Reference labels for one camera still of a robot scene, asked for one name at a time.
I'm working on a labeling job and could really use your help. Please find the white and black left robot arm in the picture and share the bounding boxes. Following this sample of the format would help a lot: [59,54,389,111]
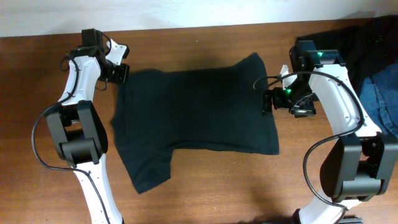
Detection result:
[43,29,129,223]

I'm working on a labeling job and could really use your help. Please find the blue denim jeans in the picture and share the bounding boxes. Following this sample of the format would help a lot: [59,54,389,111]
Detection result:
[359,62,397,137]

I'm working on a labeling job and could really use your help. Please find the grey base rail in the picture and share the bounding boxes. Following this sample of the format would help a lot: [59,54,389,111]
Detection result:
[338,216,364,224]

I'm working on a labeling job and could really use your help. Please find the dark green cloth garment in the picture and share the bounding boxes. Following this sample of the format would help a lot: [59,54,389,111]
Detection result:
[111,53,279,194]

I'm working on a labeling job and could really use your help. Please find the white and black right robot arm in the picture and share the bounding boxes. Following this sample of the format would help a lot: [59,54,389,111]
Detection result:
[262,40,397,224]

